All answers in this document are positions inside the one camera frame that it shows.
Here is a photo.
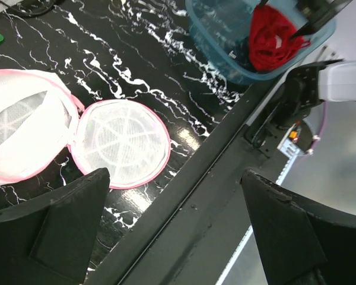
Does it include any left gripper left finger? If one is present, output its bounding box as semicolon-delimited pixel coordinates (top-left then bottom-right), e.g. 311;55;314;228
0;168;110;284

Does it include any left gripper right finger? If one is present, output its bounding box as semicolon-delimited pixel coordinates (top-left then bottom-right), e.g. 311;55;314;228
241;169;356;284

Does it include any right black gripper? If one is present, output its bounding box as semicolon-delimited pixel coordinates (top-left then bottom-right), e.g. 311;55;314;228
290;0;352;39

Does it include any red bra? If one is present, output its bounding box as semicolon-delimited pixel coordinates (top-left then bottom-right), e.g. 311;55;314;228
248;5;311;72

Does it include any white pink mesh laundry bag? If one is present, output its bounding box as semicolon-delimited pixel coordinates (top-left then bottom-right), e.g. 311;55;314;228
0;69;171;189

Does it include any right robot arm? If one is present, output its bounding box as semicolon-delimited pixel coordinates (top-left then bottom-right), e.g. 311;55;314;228
245;59;356;157

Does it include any blue transparent plastic bin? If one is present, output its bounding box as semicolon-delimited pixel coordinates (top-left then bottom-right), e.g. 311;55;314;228
185;1;336;85

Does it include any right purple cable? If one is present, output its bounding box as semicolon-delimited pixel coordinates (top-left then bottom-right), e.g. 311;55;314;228
310;100;329;154

